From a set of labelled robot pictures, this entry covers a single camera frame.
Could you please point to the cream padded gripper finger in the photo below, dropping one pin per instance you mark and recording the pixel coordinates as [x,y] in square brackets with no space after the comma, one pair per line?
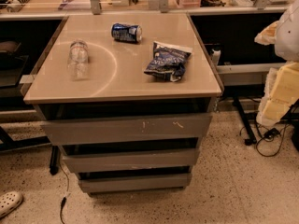
[281,88]

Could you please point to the grey top drawer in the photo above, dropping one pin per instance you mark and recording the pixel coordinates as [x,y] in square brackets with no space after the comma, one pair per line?
[126,129]

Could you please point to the grey drawer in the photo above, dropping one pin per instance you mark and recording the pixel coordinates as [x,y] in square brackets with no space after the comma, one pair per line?
[135,183]
[131,160]
[126,129]

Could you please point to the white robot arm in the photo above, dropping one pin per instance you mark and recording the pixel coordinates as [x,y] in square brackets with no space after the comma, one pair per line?
[281,88]

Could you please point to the grey middle drawer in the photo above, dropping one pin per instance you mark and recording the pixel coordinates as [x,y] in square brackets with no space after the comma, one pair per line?
[131,160]

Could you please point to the grey bottom drawer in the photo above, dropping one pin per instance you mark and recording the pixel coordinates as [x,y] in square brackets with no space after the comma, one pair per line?
[135,183]

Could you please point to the beige top drawer cabinet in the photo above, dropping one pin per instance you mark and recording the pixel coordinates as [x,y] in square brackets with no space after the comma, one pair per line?
[117,86]

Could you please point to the black desk leg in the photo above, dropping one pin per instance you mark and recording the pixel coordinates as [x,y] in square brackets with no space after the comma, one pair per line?
[251,139]

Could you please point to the blue crumpled chip bag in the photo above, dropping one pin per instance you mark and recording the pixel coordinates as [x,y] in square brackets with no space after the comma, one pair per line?
[168,61]

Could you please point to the blue soda can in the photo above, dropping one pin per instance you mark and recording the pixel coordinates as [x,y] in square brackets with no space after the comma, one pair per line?
[126,32]

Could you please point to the clear plastic water bottle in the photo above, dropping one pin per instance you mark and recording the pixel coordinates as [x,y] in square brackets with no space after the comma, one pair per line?
[78,60]

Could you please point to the black coiled spring tool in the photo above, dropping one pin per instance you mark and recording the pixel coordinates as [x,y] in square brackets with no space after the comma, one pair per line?
[16,5]

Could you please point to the white perforated clog shoe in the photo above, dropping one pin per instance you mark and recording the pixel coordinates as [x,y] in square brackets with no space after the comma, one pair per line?
[9,202]

